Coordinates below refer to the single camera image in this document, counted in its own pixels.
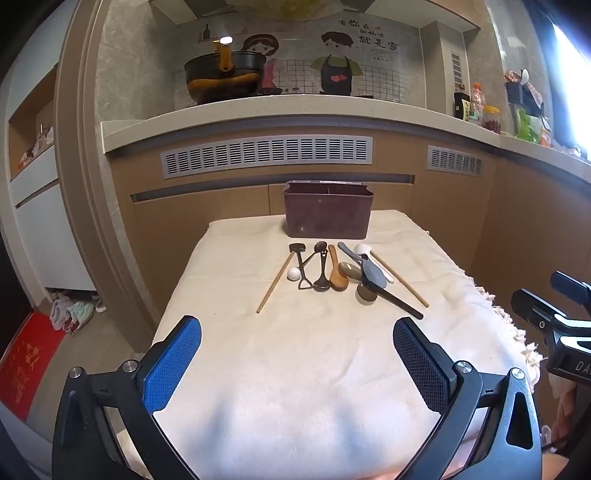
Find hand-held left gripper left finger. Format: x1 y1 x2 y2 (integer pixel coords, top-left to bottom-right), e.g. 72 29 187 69
52 315 204 480

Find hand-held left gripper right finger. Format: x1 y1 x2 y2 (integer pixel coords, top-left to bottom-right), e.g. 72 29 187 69
392 316 542 480

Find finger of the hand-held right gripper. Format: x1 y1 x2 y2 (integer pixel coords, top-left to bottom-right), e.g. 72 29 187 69
549 271 591 320
510 288 570 335

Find black long-handled utensil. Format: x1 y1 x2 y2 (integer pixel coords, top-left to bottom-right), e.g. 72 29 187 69
369 279 424 320

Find wooden chopstick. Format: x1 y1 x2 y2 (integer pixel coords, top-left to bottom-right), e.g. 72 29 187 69
370 250 430 308
256 253 295 313

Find blue-grey utensil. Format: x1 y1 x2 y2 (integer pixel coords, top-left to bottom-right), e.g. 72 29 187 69
337 241 386 289

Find light brown wooden spoon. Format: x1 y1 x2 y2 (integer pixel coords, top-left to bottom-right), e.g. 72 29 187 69
329 247 350 292

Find dark brown spoon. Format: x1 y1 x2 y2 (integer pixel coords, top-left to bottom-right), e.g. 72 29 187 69
313 244 338 291

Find white plastic spoon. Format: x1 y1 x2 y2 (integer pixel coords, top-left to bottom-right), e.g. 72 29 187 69
353 244 395 283

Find thin dark metal spoon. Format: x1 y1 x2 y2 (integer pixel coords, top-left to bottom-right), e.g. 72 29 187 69
302 240 328 278

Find thin dark metal fork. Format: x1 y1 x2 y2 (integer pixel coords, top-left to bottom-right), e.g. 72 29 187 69
289 242 315 291

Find brown plastic utensil holder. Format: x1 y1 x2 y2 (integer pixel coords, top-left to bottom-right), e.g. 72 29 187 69
283 181 374 240

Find pink clothing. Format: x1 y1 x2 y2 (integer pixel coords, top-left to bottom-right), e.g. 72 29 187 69
547 376 585 446

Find pale slippers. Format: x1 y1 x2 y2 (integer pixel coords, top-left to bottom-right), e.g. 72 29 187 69
48 288 105 335

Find cream fringed cloth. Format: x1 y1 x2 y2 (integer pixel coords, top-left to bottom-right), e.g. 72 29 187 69
152 210 543 480

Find red floor mat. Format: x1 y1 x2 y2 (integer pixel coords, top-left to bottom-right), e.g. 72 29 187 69
0 311 65 421

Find wooden kitchen cabinet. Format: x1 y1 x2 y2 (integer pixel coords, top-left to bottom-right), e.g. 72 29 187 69
108 129 591 352

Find short grey vent grille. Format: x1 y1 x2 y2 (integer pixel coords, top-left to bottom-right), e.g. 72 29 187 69
427 145 483 177

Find green plastic bag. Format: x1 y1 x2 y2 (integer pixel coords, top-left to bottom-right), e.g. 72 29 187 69
515 108 543 144

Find clear jar yellow lid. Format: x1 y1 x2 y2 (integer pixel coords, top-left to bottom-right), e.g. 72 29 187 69
481 105 502 134

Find white cupboard with niche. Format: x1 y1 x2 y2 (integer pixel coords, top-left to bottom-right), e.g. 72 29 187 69
0 60 100 296

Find bright window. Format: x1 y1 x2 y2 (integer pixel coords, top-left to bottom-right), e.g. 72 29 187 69
549 18 591 162

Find long grey vent grille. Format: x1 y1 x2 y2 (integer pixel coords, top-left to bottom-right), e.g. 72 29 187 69
160 136 374 178

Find stone kitchen countertop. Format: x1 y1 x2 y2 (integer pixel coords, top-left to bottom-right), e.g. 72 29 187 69
100 99 591 167

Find black wall utensil rack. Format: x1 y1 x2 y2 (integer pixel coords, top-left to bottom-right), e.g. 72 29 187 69
505 69 546 121

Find cartoon wall sticker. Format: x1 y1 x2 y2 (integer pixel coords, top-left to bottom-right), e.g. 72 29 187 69
174 16 426 109

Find black wok yellow handle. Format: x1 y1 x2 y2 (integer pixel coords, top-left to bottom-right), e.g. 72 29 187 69
185 36 267 104

